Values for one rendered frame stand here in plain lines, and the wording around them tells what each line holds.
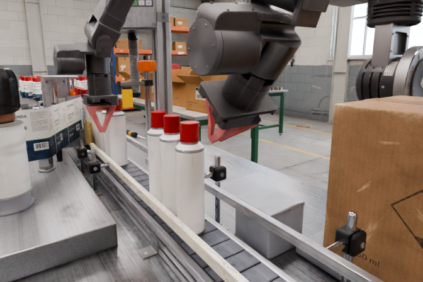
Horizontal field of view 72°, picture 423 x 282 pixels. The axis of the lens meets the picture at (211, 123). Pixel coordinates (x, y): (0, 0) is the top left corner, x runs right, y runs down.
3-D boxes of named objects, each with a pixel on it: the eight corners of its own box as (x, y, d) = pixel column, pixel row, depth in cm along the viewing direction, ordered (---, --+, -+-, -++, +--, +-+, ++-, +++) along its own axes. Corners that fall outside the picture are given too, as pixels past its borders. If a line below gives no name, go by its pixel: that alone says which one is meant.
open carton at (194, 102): (174, 110, 269) (174, 68, 262) (216, 106, 301) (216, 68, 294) (201, 116, 240) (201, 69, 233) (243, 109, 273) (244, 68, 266)
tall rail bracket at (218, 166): (191, 231, 63) (190, 157, 60) (218, 221, 67) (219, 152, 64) (199, 238, 61) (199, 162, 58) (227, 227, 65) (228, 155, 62)
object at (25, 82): (20, 96, 295) (17, 75, 291) (81, 94, 327) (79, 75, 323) (22, 101, 258) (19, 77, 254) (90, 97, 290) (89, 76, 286)
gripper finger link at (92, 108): (91, 135, 74) (88, 98, 73) (85, 130, 80) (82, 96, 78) (118, 132, 78) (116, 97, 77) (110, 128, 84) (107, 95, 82)
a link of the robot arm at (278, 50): (315, 39, 33) (286, 11, 36) (272, 38, 29) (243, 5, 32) (283, 85, 38) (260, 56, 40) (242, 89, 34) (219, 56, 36)
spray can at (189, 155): (172, 228, 55) (169, 121, 51) (195, 219, 58) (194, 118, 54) (185, 241, 51) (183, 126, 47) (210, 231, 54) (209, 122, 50)
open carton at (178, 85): (157, 104, 307) (155, 68, 300) (198, 101, 339) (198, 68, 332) (179, 109, 272) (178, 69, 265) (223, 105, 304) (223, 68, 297)
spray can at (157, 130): (146, 199, 67) (141, 110, 63) (167, 194, 70) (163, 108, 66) (155, 208, 63) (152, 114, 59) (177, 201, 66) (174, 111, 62)
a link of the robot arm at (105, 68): (111, 49, 74) (104, 50, 78) (82, 48, 70) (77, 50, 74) (113, 77, 75) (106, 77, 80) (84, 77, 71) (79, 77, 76)
